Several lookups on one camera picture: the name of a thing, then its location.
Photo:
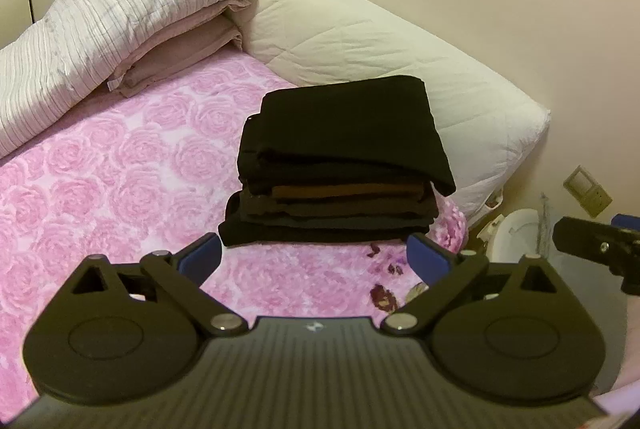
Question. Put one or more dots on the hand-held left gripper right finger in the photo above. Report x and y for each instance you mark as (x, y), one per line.
(427, 256)

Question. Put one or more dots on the dusty pink folded blanket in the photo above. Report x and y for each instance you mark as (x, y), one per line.
(190, 44)

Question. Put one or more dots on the dark grey folded garment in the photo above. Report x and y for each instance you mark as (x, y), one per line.
(325, 210)

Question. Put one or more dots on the black folded garment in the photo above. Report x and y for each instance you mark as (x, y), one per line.
(300, 234)

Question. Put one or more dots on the white pillow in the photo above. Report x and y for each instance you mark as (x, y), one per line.
(375, 34)

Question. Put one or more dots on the beige wall socket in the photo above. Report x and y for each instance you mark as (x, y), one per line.
(587, 191)

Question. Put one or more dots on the brown folded garment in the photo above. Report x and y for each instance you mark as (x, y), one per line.
(350, 192)

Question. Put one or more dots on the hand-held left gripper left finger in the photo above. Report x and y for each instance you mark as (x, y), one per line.
(202, 255)

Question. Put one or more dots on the white bin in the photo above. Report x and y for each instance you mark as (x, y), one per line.
(515, 234)

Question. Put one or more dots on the pink floral blanket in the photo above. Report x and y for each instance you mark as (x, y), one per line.
(110, 179)

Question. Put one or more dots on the white striped quilt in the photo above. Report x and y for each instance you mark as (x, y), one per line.
(100, 19)

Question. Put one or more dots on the black pants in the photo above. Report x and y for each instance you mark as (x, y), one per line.
(350, 124)

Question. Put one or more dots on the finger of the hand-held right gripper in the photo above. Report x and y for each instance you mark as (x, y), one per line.
(585, 236)

